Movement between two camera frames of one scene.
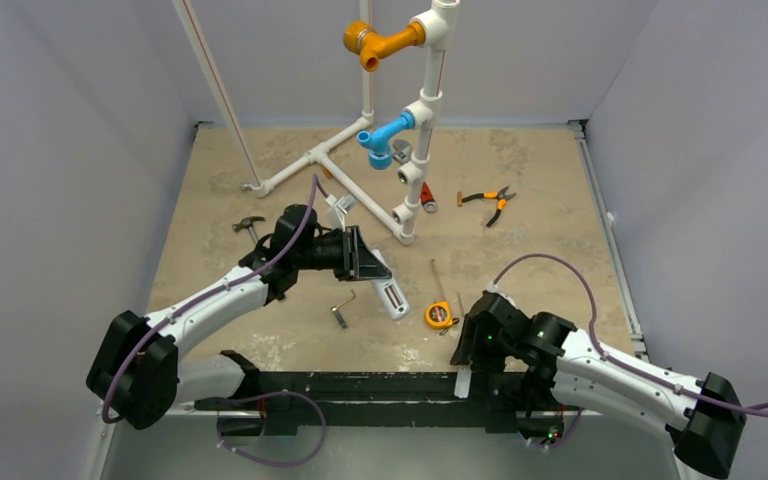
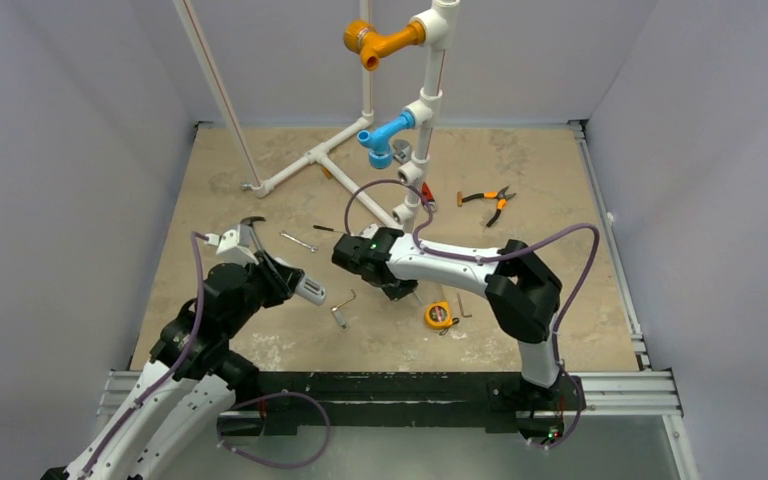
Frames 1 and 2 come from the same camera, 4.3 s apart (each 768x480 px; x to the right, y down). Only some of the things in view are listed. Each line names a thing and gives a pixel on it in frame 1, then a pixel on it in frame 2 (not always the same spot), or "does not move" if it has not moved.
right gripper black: x=466 y=340 -> x=396 y=288
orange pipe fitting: x=362 y=39 does not move
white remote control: x=390 y=291 -> x=311 y=291
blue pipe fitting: x=381 y=153 does not move
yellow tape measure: x=438 y=314 does not move
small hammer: x=248 y=223 does not move
